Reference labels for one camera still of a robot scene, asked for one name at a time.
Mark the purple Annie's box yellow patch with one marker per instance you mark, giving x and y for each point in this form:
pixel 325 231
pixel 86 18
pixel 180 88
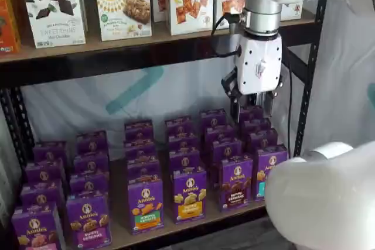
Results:
pixel 190 195

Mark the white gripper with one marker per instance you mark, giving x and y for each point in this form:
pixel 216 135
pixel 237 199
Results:
pixel 259 62

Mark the purple Annie's box brown patch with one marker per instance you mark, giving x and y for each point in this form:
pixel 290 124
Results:
pixel 236 184

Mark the black metal shelf frame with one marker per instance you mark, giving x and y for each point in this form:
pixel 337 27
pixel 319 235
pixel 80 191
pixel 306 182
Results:
pixel 117 65

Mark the white Sweet Thins box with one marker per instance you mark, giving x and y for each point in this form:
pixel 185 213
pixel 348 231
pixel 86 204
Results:
pixel 52 13

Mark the purple Annie's box teal patch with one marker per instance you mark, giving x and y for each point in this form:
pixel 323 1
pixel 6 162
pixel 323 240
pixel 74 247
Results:
pixel 269 168

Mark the orange snack box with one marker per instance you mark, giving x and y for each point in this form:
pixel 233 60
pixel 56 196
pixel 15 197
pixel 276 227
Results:
pixel 7 21

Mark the purple Annie's box pink patch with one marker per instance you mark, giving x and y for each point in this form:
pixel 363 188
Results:
pixel 35 229

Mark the purple Annie's box tan bunnies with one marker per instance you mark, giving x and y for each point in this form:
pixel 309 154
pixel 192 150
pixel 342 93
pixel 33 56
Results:
pixel 88 223

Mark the Simple Mills bar box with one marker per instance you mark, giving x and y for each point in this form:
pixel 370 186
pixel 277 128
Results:
pixel 123 10

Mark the purple Annie's snack box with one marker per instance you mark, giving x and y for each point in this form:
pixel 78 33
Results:
pixel 227 149
pixel 219 133
pixel 256 124
pixel 143 166
pixel 44 172
pixel 178 125
pixel 262 138
pixel 88 184
pixel 41 193
pixel 183 141
pixel 252 113
pixel 140 147
pixel 90 162
pixel 139 130
pixel 184 159
pixel 213 118
pixel 49 152
pixel 92 141

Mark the purple Annie's box green patch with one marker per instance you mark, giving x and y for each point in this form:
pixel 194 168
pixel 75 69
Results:
pixel 145 206

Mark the white translucent plastic sheet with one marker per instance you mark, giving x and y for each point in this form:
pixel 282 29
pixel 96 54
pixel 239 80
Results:
pixel 345 71

